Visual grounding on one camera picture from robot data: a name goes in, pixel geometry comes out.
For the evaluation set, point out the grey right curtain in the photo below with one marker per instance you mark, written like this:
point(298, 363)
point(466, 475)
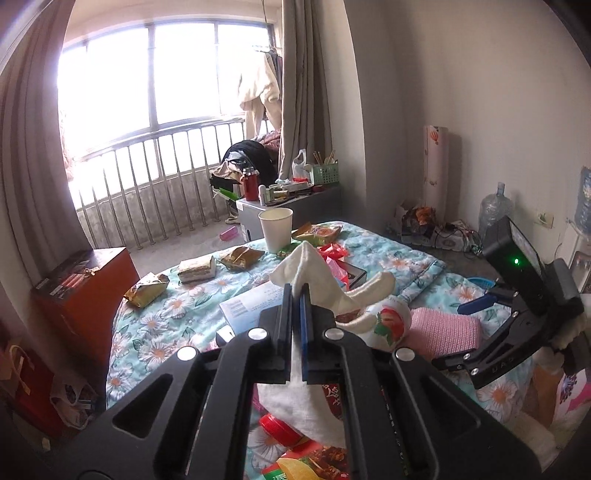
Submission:
point(304, 102)

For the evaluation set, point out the golden snack wrapper middle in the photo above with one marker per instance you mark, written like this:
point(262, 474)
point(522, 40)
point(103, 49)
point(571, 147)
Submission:
point(242, 258)

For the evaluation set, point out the white cloth rag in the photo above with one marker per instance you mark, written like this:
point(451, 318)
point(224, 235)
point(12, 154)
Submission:
point(306, 266)

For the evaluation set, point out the blue plastic waste basket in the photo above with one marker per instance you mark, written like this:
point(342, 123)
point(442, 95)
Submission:
point(483, 283)

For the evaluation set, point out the pink knitted cloth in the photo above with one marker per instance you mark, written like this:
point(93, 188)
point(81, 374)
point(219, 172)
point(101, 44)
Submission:
point(434, 333)

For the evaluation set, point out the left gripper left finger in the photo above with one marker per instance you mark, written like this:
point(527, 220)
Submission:
point(274, 361)

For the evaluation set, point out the black clothes pile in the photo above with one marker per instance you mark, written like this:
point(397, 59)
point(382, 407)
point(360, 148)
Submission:
point(241, 156)

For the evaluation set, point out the green potato chips bag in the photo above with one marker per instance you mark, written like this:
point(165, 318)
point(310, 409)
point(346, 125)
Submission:
point(310, 460)

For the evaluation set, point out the white paper sheet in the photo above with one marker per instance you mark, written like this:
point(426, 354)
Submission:
point(242, 312)

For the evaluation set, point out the floral teal quilt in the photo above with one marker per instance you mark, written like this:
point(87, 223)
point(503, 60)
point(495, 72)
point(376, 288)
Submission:
point(190, 315)

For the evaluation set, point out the orange snack wrapper right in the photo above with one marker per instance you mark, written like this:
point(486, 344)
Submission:
point(316, 234)

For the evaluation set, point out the shopping bag on floor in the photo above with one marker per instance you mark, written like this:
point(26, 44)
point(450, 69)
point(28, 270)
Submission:
point(74, 400)

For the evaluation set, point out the beige hanging garment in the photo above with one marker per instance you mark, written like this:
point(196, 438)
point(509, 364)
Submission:
point(259, 94)

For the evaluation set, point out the red ribbon wrapper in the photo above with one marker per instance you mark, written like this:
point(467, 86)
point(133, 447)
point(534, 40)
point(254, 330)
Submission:
point(333, 254)

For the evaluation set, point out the finger of the blue right gripper seen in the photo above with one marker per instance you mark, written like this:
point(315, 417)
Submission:
point(478, 304)

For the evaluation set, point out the grey left curtain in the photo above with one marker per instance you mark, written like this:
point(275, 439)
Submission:
point(34, 186)

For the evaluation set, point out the silver charging cable box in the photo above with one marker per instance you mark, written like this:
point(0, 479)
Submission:
point(356, 276)

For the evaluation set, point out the red thermos bottle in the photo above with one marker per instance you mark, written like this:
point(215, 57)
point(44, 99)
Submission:
point(250, 184)

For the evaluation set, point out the white red-capped drink bottle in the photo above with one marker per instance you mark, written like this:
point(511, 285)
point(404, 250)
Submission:
point(383, 322)

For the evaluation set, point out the metal balcony railing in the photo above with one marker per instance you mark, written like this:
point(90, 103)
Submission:
point(153, 186)

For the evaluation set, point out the golden snack wrapper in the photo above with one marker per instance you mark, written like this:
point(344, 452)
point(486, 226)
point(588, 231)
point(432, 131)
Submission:
point(242, 258)
point(147, 289)

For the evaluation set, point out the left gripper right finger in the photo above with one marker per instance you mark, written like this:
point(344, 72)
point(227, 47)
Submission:
point(319, 356)

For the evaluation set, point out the large clear water jug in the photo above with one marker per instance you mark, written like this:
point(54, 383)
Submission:
point(494, 207)

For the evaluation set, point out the white plastic bag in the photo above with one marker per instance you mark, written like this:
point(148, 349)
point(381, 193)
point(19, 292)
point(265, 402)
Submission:
point(300, 171)

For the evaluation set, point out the grey bedside cabinet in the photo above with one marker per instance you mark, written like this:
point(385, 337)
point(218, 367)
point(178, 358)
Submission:
point(318, 207)

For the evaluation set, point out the green plastic basket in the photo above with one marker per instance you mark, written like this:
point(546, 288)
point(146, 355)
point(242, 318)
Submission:
point(325, 174)

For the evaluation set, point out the white sandwich cake pack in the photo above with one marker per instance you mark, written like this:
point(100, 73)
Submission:
point(196, 269)

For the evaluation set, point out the grey curtain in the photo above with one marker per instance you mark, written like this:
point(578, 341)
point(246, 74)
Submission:
point(34, 186)
point(304, 102)

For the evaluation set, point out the golden snack wrapper left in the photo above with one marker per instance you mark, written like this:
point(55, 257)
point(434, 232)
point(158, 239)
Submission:
point(147, 289)

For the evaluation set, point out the white paper cup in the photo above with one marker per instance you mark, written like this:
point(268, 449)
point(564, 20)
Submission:
point(276, 224)

